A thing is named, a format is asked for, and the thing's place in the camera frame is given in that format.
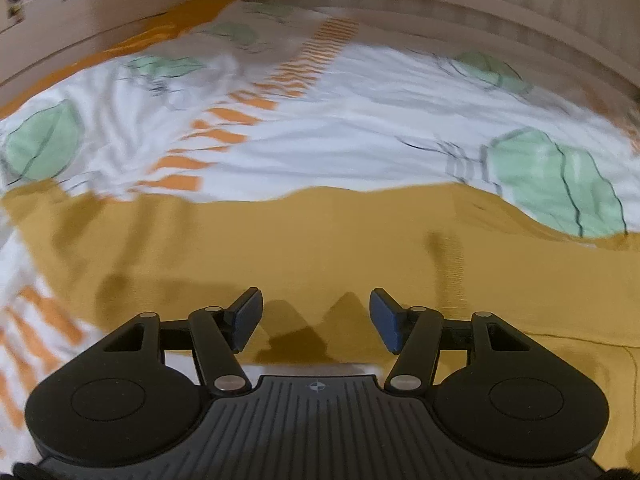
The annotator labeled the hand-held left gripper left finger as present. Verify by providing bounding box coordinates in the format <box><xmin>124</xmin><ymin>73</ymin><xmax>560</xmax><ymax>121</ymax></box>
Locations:
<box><xmin>100</xmin><ymin>287</ymin><xmax>264</xmax><ymax>395</ymax></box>

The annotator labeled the mustard yellow knit sweater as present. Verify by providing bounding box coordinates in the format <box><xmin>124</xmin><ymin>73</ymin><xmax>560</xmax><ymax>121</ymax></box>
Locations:
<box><xmin>0</xmin><ymin>182</ymin><xmax>640</xmax><ymax>480</ymax></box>

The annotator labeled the white leaf print duvet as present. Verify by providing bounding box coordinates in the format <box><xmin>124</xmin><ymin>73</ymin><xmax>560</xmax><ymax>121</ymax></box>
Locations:
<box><xmin>0</xmin><ymin>0</ymin><xmax>640</xmax><ymax>461</ymax></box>

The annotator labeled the light wooden bed frame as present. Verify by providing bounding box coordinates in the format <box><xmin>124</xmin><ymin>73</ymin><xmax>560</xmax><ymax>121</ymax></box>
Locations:
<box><xmin>0</xmin><ymin>0</ymin><xmax>640</xmax><ymax>126</ymax></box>

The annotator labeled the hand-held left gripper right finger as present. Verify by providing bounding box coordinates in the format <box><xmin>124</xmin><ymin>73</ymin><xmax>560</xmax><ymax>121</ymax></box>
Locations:
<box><xmin>369</xmin><ymin>287</ymin><xmax>534</xmax><ymax>395</ymax></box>

